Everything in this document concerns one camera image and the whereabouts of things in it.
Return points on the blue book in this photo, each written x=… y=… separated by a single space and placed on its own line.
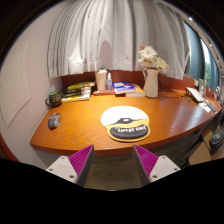
x=122 y=87

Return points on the black grey computer mouse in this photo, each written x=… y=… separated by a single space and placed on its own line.
x=54 y=120

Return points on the beige tumbler with lid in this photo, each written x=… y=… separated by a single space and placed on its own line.
x=101 y=80

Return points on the white yellow black mouse pad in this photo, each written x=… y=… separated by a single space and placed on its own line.
x=120 y=116

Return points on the white jug vase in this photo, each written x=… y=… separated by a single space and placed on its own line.
x=151 y=85

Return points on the dark mug with green inside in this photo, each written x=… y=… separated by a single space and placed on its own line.
x=55 y=99

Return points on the yellow and white book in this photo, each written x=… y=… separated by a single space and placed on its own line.
x=76 y=98

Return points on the clear spray bottle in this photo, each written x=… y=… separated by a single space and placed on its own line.
x=109 y=83

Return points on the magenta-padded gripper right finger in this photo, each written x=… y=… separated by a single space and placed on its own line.
x=161 y=166

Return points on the orange book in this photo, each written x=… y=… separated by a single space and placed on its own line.
x=139 y=92

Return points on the white pleated curtain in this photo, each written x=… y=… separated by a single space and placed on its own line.
x=113 y=33

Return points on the reddish brown book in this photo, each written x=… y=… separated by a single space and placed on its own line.
x=101 y=92

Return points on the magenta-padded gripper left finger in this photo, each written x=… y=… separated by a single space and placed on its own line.
x=65 y=166

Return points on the white flower bouquet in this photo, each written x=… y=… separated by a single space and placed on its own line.
x=150 y=58

